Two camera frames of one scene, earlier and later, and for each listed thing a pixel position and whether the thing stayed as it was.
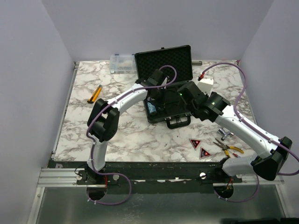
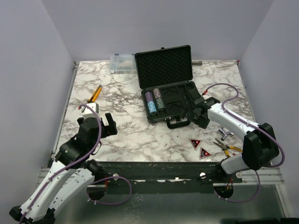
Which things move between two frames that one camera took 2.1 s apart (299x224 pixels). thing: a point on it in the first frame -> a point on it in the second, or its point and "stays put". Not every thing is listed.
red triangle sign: x=203 y=153 stays put
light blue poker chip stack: x=152 y=108 stays put
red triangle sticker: x=195 y=143 stays put
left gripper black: x=160 y=103 -> x=110 y=129
